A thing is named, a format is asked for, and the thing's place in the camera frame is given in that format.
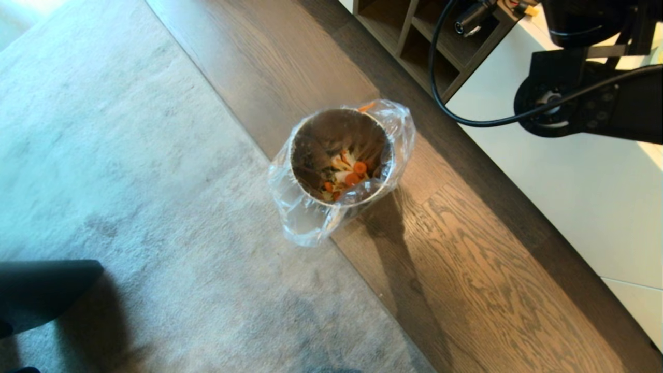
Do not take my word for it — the food scraps pile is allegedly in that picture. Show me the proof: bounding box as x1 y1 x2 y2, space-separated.
318 150 374 203

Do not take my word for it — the black silver-tipped plug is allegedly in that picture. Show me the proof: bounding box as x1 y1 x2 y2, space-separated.
454 0 499 38

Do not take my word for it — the black cable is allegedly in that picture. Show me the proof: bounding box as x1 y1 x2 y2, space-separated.
428 0 663 128

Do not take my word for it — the trash bin with plastic liner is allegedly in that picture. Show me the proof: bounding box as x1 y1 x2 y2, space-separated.
267 99 416 247

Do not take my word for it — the white cabinet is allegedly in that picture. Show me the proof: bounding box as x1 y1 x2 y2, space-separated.
444 5 663 353

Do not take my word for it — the grey rug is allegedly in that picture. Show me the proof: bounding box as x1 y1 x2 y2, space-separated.
0 0 436 373

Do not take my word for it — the brown wooden shelf unit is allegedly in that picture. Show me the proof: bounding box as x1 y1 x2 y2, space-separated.
352 0 525 103

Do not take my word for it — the round metal trash bin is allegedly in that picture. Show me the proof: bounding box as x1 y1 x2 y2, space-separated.
289 108 395 208

